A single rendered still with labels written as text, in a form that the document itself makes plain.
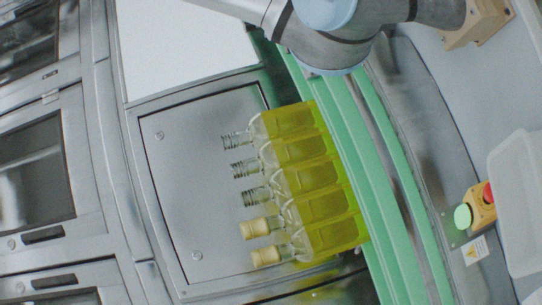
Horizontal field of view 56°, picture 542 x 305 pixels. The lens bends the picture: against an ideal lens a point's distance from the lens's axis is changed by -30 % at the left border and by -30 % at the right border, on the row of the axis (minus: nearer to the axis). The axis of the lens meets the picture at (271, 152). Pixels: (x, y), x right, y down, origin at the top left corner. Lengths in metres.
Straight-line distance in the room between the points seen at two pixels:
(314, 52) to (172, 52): 0.69
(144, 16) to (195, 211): 0.57
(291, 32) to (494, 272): 0.55
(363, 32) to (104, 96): 0.83
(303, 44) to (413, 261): 0.39
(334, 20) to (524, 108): 0.34
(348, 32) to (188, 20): 0.84
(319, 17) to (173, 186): 0.68
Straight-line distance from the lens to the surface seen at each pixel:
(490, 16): 0.85
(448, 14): 0.86
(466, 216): 1.04
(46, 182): 1.51
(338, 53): 0.91
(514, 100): 0.96
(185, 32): 1.61
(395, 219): 1.08
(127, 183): 1.41
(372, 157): 1.13
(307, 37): 0.91
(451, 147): 1.16
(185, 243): 1.33
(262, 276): 1.30
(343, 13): 0.80
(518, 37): 0.90
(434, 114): 1.19
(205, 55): 1.56
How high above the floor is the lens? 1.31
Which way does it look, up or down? 11 degrees down
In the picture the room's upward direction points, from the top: 105 degrees counter-clockwise
